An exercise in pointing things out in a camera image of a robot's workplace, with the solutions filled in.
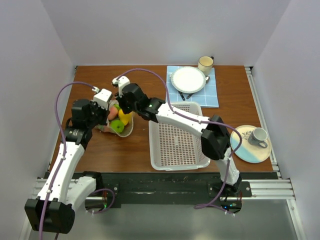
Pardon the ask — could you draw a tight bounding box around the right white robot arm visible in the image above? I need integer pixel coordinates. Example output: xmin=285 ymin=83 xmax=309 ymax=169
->
xmin=112 ymin=82 xmax=242 ymax=197

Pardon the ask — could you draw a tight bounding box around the purple cable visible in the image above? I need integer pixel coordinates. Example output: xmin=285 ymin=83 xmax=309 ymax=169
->
xmin=119 ymin=68 xmax=243 ymax=211
xmin=37 ymin=81 xmax=116 ymax=240

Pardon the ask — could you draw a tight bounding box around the white plastic perforated basket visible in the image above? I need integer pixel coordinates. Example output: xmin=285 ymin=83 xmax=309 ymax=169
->
xmin=148 ymin=101 xmax=211 ymax=171

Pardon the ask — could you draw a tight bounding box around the pink fake peach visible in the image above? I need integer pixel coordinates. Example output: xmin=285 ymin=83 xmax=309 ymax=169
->
xmin=107 ymin=106 xmax=119 ymax=121

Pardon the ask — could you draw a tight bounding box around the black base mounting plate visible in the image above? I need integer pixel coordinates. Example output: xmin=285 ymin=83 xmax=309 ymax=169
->
xmin=44 ymin=171 xmax=280 ymax=211

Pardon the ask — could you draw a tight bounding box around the black handled fork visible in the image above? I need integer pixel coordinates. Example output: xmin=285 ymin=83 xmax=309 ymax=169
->
xmin=178 ymin=91 xmax=186 ymax=101

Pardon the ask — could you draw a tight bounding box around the green fake apple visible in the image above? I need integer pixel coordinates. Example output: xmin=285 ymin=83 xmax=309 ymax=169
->
xmin=110 ymin=118 xmax=125 ymax=133

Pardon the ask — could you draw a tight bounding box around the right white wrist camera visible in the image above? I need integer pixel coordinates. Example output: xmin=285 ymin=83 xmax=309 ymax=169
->
xmin=111 ymin=76 xmax=131 ymax=97

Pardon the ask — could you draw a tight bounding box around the cream mug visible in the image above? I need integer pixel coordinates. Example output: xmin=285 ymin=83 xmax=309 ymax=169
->
xmin=197 ymin=56 xmax=214 ymax=76

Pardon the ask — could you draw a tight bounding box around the metal spoon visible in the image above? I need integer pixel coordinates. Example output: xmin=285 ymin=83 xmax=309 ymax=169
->
xmin=205 ymin=75 xmax=210 ymax=84

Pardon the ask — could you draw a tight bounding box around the white round plate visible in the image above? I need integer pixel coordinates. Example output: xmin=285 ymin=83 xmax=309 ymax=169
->
xmin=170 ymin=66 xmax=206 ymax=94

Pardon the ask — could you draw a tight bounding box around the polka dot zip bag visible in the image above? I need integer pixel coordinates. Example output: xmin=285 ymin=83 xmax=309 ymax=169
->
xmin=95 ymin=98 xmax=135 ymax=138

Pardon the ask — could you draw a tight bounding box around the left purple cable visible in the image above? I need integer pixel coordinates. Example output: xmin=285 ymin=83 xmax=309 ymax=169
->
xmin=37 ymin=81 xmax=116 ymax=240

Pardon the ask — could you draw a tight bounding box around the blue beige plate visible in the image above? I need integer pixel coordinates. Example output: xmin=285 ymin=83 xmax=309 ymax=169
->
xmin=235 ymin=125 xmax=272 ymax=164

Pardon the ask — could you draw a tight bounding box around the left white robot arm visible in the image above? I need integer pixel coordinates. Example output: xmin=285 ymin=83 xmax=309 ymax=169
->
xmin=24 ymin=97 xmax=110 ymax=234

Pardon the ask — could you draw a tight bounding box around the grey white cup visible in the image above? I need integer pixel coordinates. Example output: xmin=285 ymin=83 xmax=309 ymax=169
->
xmin=248 ymin=127 xmax=268 ymax=149

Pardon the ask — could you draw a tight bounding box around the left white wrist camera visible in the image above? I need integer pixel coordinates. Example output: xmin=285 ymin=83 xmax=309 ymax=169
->
xmin=93 ymin=88 xmax=113 ymax=110

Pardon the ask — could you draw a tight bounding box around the blue checked cloth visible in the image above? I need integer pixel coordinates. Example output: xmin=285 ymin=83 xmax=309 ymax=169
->
xmin=166 ymin=65 xmax=219 ymax=108

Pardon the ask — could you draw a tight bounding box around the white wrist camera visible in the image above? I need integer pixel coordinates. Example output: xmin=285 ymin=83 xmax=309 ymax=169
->
xmin=111 ymin=76 xmax=131 ymax=97
xmin=93 ymin=88 xmax=113 ymax=110

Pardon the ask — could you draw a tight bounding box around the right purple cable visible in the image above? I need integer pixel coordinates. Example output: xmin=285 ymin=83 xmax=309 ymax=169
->
xmin=119 ymin=68 xmax=243 ymax=211

